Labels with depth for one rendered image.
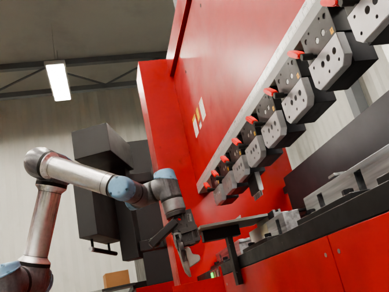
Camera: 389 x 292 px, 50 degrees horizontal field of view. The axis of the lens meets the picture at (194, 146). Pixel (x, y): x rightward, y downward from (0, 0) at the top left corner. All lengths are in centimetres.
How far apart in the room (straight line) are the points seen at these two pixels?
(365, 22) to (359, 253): 46
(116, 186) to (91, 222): 135
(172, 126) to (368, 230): 199
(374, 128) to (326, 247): 96
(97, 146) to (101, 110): 685
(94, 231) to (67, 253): 611
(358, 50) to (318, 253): 47
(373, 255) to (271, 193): 187
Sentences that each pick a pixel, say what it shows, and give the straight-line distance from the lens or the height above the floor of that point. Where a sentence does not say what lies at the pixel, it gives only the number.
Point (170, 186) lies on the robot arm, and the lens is 143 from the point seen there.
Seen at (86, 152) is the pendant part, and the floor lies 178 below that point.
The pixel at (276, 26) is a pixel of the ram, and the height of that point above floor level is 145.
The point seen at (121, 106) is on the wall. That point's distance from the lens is 967.
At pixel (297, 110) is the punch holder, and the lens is 122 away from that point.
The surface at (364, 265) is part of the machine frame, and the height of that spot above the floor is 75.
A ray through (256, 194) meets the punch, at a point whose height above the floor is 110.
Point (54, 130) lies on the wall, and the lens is 951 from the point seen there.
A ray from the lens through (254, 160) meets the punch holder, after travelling 157.
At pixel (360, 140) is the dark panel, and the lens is 195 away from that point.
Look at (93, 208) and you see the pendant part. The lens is 268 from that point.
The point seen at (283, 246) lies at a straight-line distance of 120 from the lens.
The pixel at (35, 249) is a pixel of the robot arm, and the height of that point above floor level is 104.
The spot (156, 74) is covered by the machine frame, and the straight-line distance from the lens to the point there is 285.
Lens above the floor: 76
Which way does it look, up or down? 20 degrees up
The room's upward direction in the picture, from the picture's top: 13 degrees counter-clockwise
